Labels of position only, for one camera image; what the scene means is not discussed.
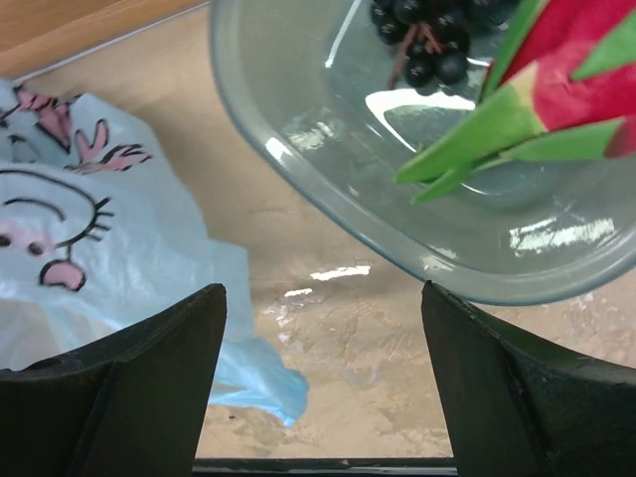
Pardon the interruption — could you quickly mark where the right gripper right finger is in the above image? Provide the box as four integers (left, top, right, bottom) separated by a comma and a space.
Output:
421, 282, 635, 476

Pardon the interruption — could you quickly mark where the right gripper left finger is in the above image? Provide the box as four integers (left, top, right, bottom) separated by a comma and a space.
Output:
1, 284, 227, 476

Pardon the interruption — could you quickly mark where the light blue plastic bag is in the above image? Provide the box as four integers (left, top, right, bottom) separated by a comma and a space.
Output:
1, 81, 309, 425

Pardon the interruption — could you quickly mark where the red dragon fruit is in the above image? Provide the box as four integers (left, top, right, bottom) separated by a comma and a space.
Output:
395, 0, 635, 202

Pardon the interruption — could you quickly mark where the clear green food container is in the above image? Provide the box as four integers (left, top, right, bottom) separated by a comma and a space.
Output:
209, 0, 636, 306

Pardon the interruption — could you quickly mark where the black grape bunch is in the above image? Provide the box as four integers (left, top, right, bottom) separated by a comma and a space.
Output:
369, 0, 519, 90

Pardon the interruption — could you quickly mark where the white wire wooden shelf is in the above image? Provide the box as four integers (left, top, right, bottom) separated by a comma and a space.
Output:
1, 0, 202, 79

